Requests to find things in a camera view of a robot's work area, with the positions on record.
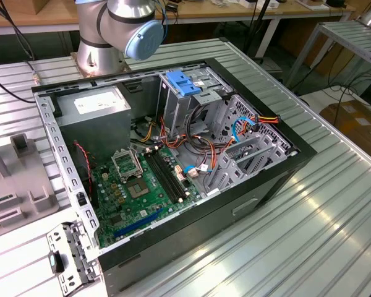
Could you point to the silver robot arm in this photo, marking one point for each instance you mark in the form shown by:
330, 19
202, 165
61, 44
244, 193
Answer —
96, 52

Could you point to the metal disk bay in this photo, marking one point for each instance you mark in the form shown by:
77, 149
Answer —
230, 168

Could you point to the black RAM slot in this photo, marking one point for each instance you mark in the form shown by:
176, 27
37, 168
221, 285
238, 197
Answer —
170, 174
161, 178

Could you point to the metal optical drive cage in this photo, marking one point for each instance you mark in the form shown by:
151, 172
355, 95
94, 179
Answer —
176, 108

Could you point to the CPU socket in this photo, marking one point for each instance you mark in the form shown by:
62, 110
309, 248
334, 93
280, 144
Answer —
137, 188

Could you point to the blue drive cage latch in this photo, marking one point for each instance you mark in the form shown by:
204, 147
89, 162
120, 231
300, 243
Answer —
180, 83

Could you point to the black open PC case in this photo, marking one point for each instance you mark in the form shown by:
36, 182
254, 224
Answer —
204, 222

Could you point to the green motherboard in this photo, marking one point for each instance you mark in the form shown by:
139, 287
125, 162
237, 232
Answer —
133, 213

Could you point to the blue expansion slot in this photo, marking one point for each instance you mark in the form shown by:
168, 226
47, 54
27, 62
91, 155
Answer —
139, 223

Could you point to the grey power supply unit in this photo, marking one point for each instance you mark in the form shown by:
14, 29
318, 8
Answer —
96, 123

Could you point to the wooden desk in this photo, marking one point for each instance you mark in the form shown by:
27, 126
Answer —
204, 12

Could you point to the grey parts rack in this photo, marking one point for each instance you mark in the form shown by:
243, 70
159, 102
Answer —
21, 176

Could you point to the brown cardboard floor box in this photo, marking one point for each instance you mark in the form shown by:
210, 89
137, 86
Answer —
355, 123

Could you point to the metal card retention bracket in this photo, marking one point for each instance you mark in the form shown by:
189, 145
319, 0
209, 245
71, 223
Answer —
75, 256

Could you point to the black blue bracket latch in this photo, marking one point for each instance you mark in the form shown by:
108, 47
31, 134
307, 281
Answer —
53, 261

